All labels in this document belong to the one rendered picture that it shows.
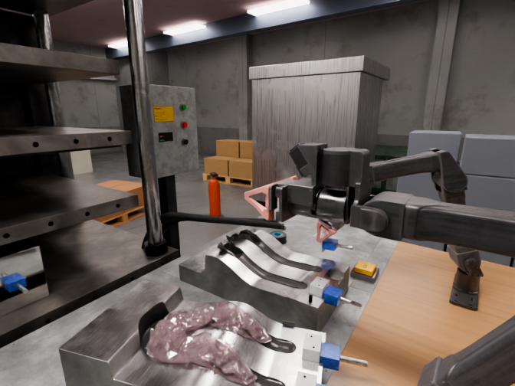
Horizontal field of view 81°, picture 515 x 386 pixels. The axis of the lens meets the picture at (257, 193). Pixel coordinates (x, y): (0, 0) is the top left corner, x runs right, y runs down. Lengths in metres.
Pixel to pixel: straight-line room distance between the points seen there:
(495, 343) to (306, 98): 3.48
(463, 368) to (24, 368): 0.87
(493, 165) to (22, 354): 2.60
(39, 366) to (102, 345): 0.22
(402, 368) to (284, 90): 3.51
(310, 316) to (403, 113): 6.43
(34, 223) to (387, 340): 1.06
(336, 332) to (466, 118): 6.28
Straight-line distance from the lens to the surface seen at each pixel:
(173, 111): 1.46
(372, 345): 0.88
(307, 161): 0.52
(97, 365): 0.72
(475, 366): 0.58
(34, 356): 0.96
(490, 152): 2.59
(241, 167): 5.69
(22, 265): 1.16
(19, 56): 1.15
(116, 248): 1.46
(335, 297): 0.83
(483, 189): 2.62
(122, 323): 0.78
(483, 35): 7.04
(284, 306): 0.86
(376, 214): 0.47
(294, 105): 3.91
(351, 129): 3.62
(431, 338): 0.96
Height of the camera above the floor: 1.36
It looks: 15 degrees down
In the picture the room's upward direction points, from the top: straight up
